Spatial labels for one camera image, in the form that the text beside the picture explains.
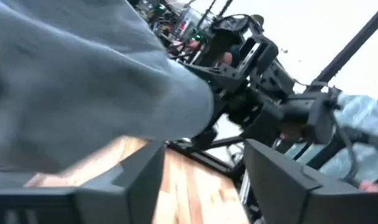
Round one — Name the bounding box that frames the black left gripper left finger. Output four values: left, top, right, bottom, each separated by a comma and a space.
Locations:
72, 140, 166, 224

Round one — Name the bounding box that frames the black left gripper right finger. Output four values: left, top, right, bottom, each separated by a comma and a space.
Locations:
243, 139, 326, 224

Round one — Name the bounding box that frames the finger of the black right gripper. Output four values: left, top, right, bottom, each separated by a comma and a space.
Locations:
184, 63, 249, 91

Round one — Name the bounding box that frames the dark grey cap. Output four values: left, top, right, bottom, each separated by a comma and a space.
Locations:
0, 0, 215, 174

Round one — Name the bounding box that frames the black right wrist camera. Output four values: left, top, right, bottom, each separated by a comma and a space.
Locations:
237, 33, 280, 80

